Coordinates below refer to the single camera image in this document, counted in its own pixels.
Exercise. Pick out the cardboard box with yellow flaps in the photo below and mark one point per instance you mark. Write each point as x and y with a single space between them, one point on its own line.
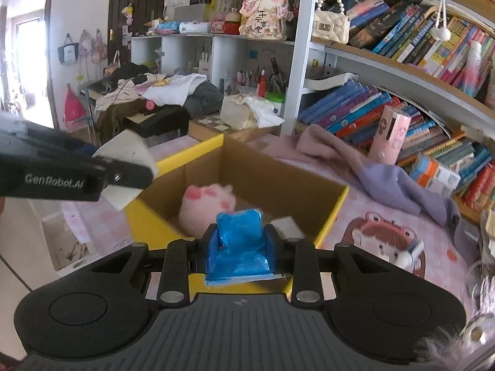
263 174

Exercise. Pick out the orange and white carton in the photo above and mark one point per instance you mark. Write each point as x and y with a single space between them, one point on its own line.
429 172

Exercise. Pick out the blue wipes pack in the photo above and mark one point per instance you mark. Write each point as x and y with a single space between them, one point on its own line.
168 27

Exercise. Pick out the red glue bottle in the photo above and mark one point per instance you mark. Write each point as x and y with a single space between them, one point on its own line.
262 84

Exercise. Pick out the pink plush paw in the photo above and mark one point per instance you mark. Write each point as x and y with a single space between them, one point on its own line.
201 205

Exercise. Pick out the white open booklet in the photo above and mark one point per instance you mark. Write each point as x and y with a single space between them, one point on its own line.
328 81

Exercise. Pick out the row of colourful slanted books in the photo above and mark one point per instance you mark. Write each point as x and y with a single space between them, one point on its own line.
348 112

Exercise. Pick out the grey tote bag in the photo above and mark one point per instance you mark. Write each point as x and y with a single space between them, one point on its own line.
69 52

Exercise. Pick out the cream quilted handbag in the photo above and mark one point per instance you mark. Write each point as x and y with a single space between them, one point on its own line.
330 27

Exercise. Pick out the pink backpack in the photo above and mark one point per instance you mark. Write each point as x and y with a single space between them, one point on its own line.
73 108

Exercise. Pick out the pen holder with stationery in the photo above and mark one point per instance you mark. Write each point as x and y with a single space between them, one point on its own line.
247 81

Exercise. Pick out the white appliance box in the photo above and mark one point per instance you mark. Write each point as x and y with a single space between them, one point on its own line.
189 11

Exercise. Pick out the purple fluffy plush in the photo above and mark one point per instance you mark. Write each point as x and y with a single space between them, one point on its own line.
475 330

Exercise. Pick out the white shelf unit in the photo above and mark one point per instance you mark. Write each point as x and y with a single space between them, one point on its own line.
303 65

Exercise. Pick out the white clothes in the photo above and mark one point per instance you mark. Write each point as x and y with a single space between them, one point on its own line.
170 89

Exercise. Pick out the green box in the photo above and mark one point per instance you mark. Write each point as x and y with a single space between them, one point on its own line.
276 97

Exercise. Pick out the dark grey clothes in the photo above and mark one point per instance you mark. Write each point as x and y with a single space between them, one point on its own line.
205 96

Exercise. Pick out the pink checkered tablecloth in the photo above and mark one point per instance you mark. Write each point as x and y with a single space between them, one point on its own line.
441 239

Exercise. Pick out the blue plastic packet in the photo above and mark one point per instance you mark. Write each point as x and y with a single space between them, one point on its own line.
239 247

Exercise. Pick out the tall pink carton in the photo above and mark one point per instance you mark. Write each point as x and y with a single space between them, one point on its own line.
388 139

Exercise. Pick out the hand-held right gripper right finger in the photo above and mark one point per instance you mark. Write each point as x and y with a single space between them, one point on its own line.
270 253

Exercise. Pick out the cream tissue pack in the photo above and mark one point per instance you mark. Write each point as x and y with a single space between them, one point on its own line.
239 114

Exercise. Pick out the cartoon decor plaque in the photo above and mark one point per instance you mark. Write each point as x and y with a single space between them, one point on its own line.
263 15

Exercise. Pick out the dark wooden door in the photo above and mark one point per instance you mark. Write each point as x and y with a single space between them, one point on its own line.
143 15

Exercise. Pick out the white paper piece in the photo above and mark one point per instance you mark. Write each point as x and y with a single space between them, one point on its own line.
127 150

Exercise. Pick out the pink and purple scarf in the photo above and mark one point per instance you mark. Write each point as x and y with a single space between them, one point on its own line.
383 185

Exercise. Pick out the brown garment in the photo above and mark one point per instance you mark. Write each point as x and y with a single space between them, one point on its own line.
116 118

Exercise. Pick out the white storage bin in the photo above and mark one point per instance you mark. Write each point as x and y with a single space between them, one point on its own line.
65 239

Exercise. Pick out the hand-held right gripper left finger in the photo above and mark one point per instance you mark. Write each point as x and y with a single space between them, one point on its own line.
204 259

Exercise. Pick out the pink and white bottle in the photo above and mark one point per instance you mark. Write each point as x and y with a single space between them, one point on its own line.
473 69

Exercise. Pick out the small white and blue toy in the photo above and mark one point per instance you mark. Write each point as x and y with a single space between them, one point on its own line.
410 254

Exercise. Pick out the white foam block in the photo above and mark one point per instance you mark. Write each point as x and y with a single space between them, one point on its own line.
286 227

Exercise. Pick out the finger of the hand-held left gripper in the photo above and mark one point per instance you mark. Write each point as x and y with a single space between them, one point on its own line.
127 179
83 148

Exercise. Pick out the row of upright shelf books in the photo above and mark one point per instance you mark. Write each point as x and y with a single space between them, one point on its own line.
410 34

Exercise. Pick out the pink and red plush toy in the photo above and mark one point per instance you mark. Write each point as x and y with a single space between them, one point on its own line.
228 23

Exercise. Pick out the wooden chessboard box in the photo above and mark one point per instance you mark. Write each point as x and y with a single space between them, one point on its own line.
209 125

